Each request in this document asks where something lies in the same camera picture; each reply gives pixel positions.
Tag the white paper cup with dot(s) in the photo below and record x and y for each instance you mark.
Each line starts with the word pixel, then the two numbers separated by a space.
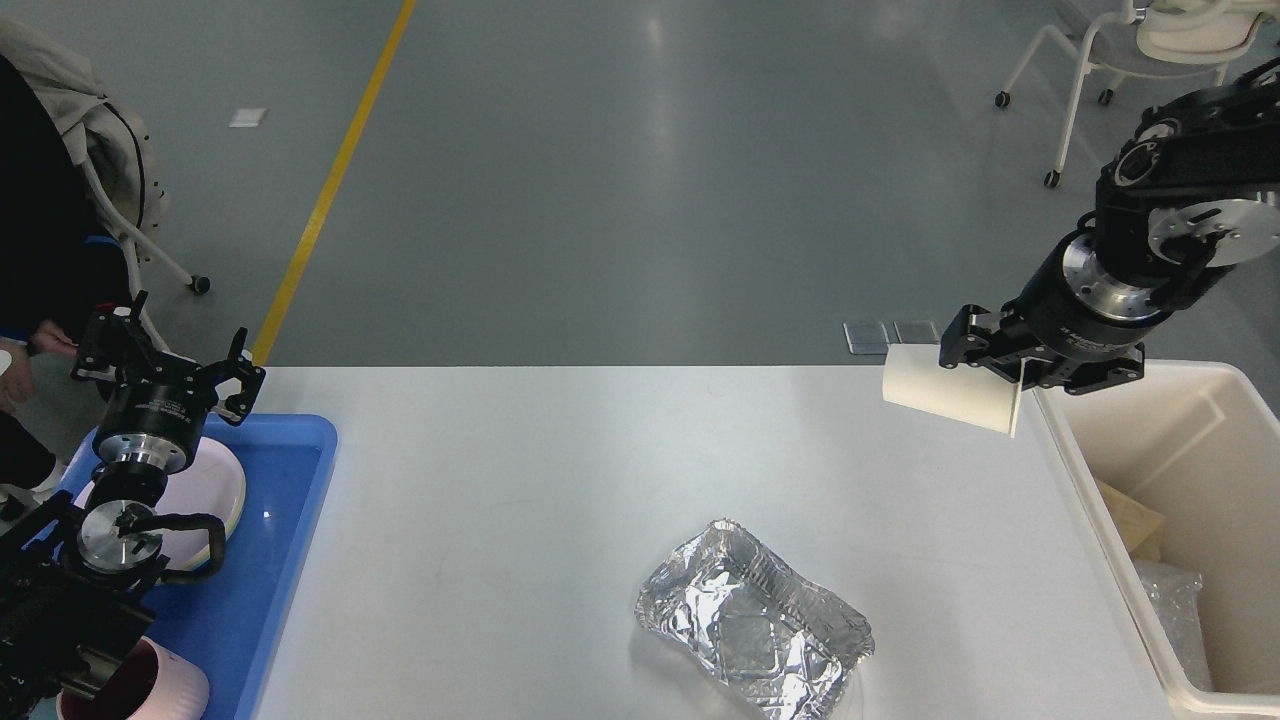
pixel 913 377

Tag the blue plastic tray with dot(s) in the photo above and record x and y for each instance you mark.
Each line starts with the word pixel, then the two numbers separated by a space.
pixel 231 625

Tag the pink plate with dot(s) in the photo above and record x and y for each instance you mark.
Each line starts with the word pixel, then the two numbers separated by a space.
pixel 214 484

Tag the person's hand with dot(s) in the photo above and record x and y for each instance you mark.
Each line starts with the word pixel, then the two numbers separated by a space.
pixel 18 381

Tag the foil tray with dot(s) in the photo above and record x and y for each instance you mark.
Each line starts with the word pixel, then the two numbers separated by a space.
pixel 786 646
pixel 1174 595

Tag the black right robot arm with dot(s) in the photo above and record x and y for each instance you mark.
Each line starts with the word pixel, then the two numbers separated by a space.
pixel 1191 195

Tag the pink ribbed mug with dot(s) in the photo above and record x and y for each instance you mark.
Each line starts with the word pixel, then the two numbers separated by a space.
pixel 152 683

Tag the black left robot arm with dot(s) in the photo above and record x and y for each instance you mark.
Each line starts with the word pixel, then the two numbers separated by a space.
pixel 75 577

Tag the white chair with jacket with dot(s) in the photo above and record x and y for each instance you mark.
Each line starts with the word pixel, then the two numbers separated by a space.
pixel 137 247

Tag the white plastic bin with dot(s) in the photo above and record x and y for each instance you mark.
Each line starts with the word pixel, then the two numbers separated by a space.
pixel 1196 442

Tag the person in black clothes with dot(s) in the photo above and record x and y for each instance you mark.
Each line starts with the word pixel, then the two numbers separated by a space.
pixel 57 262

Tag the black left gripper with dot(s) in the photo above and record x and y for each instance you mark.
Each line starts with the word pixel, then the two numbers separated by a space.
pixel 147 422

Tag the beige jacket on chair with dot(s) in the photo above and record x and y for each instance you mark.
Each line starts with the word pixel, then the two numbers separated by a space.
pixel 91 122

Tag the white chair on casters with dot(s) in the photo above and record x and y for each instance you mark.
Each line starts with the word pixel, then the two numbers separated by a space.
pixel 1140 39

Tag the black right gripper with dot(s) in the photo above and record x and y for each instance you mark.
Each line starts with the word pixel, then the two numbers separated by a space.
pixel 1081 324

